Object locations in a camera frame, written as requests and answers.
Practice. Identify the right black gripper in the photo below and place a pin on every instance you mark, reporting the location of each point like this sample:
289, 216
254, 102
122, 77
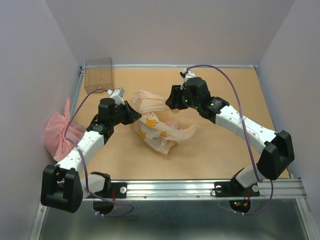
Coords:
173, 99

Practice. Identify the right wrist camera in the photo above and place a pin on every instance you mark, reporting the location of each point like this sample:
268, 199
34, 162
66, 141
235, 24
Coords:
186, 75

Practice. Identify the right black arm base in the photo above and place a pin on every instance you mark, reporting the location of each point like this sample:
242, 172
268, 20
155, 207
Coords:
231, 188

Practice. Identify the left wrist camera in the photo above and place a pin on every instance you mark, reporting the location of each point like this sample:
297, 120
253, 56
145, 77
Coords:
117, 95

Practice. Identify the pink plastic bag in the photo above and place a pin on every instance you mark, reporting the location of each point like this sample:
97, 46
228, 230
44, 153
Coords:
53, 137

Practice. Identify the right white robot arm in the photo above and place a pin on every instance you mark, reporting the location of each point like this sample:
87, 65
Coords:
275, 148

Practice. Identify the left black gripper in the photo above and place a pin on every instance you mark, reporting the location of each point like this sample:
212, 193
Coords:
132, 115

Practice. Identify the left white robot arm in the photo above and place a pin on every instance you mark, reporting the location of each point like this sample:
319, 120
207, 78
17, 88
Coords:
67, 183

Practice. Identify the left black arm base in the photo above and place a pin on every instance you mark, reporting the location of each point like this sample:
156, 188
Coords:
117, 188

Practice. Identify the translucent printed plastic bag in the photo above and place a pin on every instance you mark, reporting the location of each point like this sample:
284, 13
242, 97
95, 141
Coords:
157, 125

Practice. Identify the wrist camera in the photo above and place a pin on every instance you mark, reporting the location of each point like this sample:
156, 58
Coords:
186, 75
117, 95

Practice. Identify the transparent grey plastic box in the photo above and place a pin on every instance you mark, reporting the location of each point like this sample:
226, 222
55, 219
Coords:
99, 74

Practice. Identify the aluminium front rail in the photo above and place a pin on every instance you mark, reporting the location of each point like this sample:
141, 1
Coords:
182, 190

